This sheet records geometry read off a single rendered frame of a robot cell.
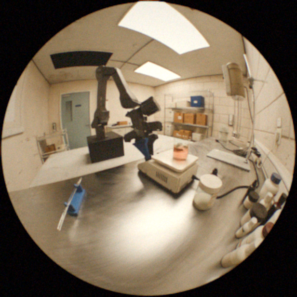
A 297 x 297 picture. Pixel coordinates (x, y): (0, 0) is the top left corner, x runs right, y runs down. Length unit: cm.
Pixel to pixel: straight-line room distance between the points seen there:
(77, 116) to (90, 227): 300
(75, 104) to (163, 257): 321
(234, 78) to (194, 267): 76
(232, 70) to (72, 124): 326
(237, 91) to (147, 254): 73
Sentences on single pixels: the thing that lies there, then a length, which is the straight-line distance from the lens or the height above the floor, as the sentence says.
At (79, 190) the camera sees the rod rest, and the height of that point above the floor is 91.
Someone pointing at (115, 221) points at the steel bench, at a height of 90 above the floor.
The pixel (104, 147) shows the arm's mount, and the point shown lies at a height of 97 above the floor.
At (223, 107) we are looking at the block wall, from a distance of 276.
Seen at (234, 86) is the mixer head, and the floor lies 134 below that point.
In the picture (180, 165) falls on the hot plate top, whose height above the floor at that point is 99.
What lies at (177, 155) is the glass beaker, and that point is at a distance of 27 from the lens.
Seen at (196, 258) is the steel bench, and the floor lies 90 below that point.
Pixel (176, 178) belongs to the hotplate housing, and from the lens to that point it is 26.
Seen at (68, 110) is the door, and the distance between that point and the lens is 317.
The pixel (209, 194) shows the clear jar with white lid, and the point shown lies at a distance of 24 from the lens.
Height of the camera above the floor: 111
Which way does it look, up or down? 18 degrees down
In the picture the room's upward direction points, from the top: straight up
